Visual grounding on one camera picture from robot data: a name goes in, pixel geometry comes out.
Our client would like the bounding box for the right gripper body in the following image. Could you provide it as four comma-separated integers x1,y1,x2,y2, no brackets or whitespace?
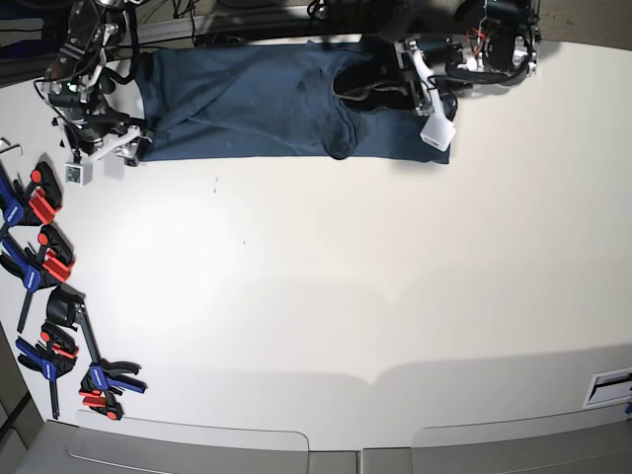
61,111,151,166

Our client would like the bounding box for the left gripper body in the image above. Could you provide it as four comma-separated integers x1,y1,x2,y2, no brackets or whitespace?
394,37,474,119

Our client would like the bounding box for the dark blue T-shirt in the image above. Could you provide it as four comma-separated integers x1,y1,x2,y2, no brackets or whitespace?
135,42,449,164

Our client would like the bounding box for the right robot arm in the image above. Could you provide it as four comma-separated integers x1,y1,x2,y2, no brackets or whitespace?
34,1,151,167

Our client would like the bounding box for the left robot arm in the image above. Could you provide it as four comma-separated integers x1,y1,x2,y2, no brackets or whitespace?
333,1,541,119

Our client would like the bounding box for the metal hex key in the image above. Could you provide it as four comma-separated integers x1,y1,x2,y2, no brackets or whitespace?
0,136,24,155

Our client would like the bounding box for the top blue red bar clamp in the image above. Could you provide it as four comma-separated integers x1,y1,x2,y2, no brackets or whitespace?
1,161,62,238

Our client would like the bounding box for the blue red bar clamp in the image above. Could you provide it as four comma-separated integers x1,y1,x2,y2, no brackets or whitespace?
16,321,78,420
76,303,147,421
1,224,75,334
1,161,62,238

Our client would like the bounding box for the bottom blue red bar clamp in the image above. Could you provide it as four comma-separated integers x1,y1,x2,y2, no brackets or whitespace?
76,303,147,421

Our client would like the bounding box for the grey chair back left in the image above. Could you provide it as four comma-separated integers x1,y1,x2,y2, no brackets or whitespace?
16,422,359,473

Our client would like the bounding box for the grey chair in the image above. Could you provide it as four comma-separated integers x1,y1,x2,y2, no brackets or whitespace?
359,405,631,473
16,422,359,473

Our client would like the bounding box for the grey chair back right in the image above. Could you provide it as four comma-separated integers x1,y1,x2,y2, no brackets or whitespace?
359,405,631,473

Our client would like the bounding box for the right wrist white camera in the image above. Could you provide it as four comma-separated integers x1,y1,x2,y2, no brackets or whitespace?
64,161,93,187

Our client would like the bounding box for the wrist white camera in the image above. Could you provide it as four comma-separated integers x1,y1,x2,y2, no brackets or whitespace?
64,161,93,187
420,114,456,152

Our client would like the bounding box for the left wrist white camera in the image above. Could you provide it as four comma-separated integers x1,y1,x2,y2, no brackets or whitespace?
420,114,456,152

